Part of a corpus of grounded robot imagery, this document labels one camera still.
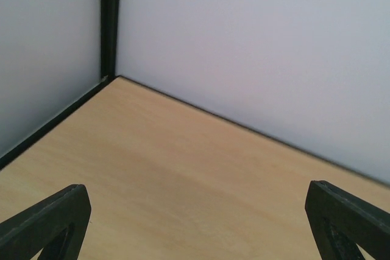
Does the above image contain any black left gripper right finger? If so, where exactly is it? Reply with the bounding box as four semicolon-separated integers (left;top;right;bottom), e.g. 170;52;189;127
305;180;389;259

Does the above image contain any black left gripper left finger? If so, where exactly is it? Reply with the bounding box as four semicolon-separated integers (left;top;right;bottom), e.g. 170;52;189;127
1;184;91;259

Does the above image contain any black enclosure frame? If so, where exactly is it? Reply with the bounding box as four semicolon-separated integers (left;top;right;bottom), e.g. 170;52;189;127
1;0;119;169

